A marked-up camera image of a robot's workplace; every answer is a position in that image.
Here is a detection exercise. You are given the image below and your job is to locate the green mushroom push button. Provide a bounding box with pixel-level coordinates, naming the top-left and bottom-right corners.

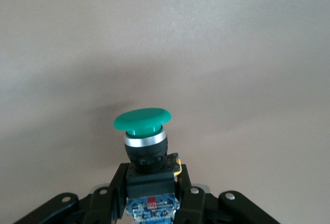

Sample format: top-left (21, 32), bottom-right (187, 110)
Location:
top-left (113, 108), bottom-right (183, 224)

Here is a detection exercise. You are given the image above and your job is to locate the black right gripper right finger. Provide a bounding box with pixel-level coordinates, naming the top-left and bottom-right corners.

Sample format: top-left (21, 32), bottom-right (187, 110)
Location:
top-left (176, 164), bottom-right (206, 224)

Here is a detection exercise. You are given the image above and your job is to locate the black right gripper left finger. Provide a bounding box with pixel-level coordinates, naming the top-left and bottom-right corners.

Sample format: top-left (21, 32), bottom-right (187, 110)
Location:
top-left (85, 162), bottom-right (130, 224)

